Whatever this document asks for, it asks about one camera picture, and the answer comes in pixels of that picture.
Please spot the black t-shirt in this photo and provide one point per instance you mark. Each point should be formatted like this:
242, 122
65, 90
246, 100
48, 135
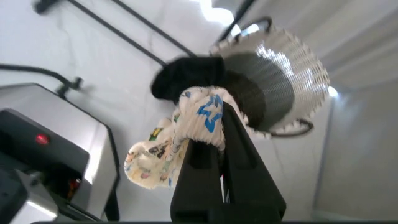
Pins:
186, 77

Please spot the black clothes rack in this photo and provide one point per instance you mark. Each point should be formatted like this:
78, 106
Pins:
43, 4

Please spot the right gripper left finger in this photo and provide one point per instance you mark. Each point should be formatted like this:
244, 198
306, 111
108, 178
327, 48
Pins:
199, 186

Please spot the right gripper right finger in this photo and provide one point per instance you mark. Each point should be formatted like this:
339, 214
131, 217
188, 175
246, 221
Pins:
248, 186

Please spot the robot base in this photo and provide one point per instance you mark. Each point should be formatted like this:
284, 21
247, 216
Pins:
62, 109

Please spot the white laundry basket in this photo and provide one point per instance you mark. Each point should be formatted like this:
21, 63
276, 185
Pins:
295, 71

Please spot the cream printed shirt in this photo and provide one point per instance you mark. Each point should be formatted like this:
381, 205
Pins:
149, 161

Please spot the white curtain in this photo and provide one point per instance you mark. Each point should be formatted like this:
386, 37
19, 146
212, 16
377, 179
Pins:
357, 31

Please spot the grey partition panel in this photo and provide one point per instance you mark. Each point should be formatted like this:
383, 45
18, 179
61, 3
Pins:
357, 155

